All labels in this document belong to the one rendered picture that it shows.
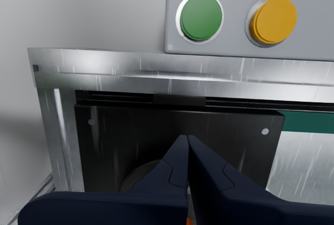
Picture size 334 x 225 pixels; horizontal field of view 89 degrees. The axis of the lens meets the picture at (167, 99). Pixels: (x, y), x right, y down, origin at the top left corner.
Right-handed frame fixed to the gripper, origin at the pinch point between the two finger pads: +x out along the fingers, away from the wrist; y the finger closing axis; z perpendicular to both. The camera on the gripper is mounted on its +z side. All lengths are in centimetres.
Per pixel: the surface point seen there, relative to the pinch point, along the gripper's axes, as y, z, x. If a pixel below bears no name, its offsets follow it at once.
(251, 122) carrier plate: -8.3, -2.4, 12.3
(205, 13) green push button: -1.9, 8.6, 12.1
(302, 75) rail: -13.3, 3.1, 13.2
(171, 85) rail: 1.0, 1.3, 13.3
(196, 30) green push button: -1.1, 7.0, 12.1
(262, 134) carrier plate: -9.8, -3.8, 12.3
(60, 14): 18.8, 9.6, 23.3
